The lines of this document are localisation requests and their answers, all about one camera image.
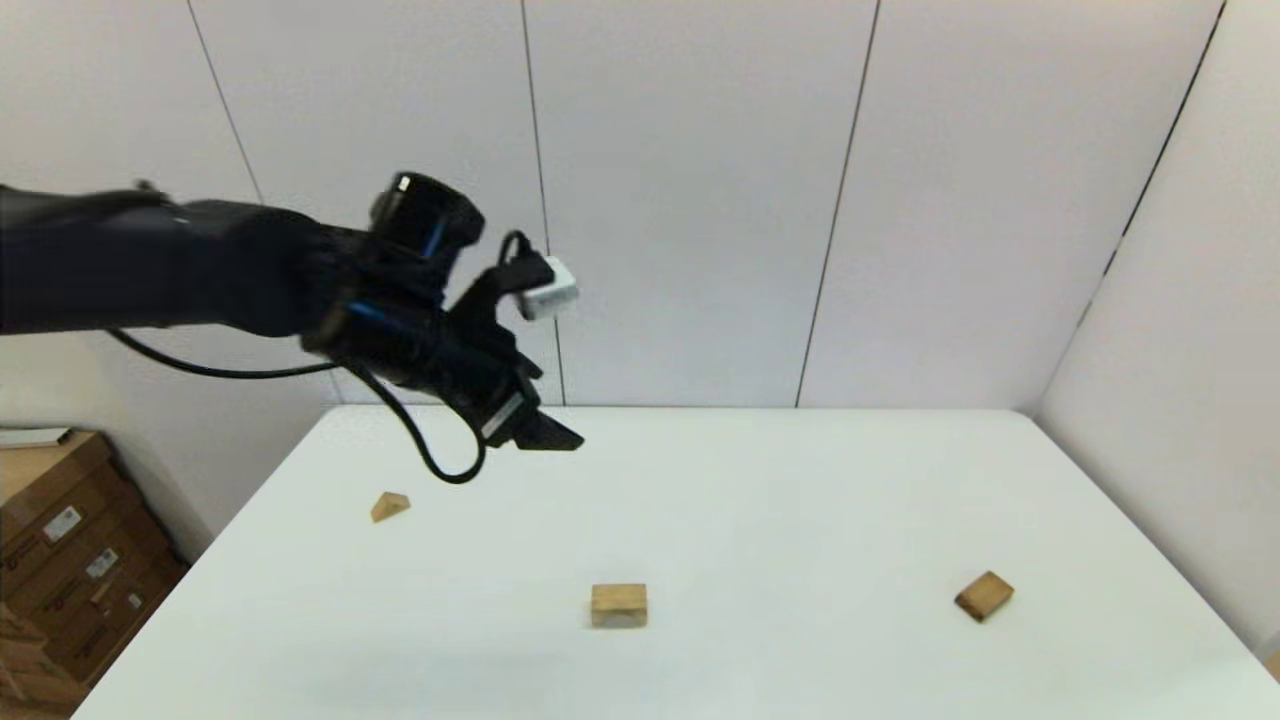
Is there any labelled brown cardboard box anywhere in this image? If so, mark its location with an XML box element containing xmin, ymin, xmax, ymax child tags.
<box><xmin>30</xmin><ymin>545</ymin><xmax>193</xmax><ymax>691</ymax></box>
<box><xmin>0</xmin><ymin>490</ymin><xmax>166</xmax><ymax>633</ymax></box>
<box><xmin>0</xmin><ymin>432</ymin><xmax>136</xmax><ymax>576</ymax></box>

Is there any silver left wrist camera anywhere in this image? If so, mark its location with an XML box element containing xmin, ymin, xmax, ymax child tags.
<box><xmin>513</xmin><ymin>254</ymin><xmax>580</xmax><ymax>322</ymax></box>

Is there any arched wooden building block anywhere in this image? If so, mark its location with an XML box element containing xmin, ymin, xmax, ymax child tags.
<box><xmin>590</xmin><ymin>584</ymin><xmax>649</xmax><ymax>630</ymax></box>

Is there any rectangular wooden building block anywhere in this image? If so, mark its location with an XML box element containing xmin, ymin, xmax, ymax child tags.
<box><xmin>954</xmin><ymin>571</ymin><xmax>1015</xmax><ymax>623</ymax></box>

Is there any small flat cardboard stack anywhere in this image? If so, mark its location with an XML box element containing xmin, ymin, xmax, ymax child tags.
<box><xmin>0</xmin><ymin>600</ymin><xmax>66</xmax><ymax>716</ymax></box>

